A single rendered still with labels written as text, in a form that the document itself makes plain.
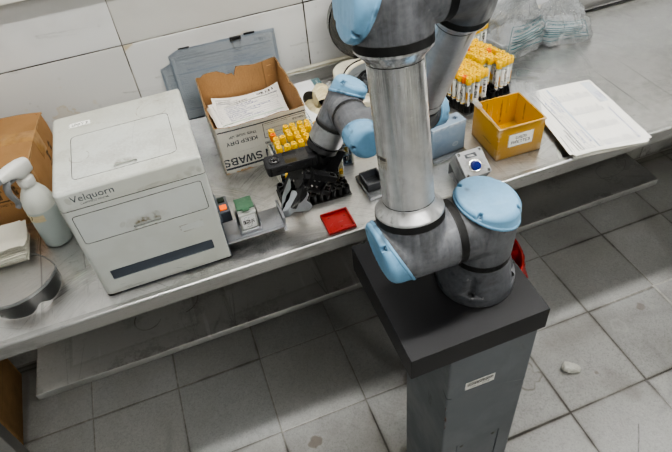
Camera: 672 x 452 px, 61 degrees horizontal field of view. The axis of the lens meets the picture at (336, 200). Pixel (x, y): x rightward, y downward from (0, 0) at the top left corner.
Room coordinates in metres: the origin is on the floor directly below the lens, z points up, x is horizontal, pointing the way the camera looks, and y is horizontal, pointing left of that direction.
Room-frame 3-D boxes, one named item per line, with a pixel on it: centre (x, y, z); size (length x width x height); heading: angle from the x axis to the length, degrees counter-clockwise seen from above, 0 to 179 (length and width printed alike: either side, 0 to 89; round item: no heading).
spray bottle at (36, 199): (1.01, 0.69, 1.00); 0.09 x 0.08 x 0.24; 16
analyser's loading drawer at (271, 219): (0.94, 0.23, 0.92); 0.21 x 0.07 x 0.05; 106
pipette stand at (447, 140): (1.18, -0.30, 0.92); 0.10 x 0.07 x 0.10; 112
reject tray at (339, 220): (0.96, 0.00, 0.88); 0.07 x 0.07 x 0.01; 16
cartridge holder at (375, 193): (1.07, -0.10, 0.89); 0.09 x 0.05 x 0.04; 18
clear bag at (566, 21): (1.73, -0.81, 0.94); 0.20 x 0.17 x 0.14; 87
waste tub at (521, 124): (1.19, -0.47, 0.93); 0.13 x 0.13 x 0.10; 13
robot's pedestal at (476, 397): (0.71, -0.25, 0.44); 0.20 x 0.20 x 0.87; 16
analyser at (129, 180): (0.99, 0.41, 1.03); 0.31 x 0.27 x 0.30; 106
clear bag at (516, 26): (1.69, -0.62, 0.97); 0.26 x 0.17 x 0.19; 122
